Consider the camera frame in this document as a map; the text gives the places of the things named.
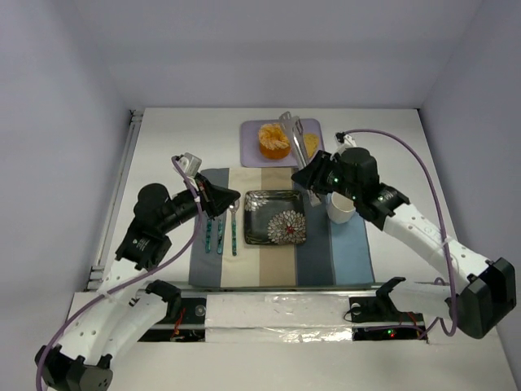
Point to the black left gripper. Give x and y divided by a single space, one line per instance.
205 195

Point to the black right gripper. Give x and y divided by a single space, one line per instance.
319 173

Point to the silver metal tongs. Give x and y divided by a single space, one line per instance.
293 129

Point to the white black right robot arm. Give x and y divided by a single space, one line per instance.
479 292

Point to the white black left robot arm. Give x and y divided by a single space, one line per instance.
82 353

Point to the yellow bread slice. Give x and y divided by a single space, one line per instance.
311 143

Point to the white ceramic mug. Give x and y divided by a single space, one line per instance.
340 209

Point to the lavender plastic tray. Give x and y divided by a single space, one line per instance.
250 155

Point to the round orange bundt cake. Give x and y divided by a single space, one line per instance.
273 142

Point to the black floral square plate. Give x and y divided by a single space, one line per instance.
274 217

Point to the striped cloth placemat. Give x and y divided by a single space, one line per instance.
333 254

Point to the foil covered white panel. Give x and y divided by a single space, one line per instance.
277 318

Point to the spoon with teal handle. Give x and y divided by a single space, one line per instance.
234 208

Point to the fork with teal handle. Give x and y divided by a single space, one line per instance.
208 236

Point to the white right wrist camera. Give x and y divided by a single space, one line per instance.
344 141

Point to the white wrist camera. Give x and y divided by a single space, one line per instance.
344 141
187 164

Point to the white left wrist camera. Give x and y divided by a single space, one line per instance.
187 164

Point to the knife with teal handle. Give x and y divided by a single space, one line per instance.
220 235

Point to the aluminium frame rail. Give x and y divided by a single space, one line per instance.
100 260

